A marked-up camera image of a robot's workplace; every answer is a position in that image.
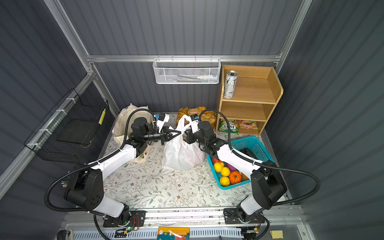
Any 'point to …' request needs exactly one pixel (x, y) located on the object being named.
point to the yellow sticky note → (276, 234)
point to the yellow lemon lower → (224, 181)
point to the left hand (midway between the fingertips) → (181, 133)
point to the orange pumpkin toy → (235, 177)
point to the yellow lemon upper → (218, 166)
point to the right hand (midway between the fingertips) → (186, 131)
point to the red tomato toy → (215, 160)
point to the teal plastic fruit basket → (251, 143)
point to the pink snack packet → (248, 124)
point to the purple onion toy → (231, 168)
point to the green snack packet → (233, 125)
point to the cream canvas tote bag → (119, 124)
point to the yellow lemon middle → (225, 171)
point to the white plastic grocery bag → (178, 155)
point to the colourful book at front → (173, 233)
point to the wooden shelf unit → (249, 93)
